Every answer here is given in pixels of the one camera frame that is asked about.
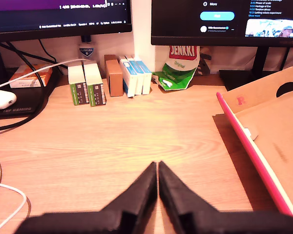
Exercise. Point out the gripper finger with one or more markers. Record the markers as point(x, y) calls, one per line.
point(139, 195)
point(178, 195)

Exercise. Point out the red Nike shoebox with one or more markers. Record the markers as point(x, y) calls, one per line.
point(276, 126)

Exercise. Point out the blue and white small box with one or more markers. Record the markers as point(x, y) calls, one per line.
point(129, 78)
point(139, 78)
point(146, 78)

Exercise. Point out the brown cardboard box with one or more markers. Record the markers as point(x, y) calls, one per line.
point(114, 78)

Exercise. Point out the green and white small box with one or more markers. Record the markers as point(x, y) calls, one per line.
point(95, 83)
point(77, 80)

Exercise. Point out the green Jenkki gum bag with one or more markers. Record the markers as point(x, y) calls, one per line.
point(178, 73)

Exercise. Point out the clear bottle with blue label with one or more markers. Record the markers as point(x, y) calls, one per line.
point(86, 50)

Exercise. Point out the orange and white carton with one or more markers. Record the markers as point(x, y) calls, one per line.
point(27, 78)

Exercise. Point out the white computer mouse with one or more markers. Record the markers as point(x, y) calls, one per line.
point(1, 98)

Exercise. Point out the monitor with dark feed screen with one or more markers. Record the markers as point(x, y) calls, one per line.
point(224, 22)

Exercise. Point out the monitor with purple code screen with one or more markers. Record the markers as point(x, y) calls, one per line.
point(51, 17)

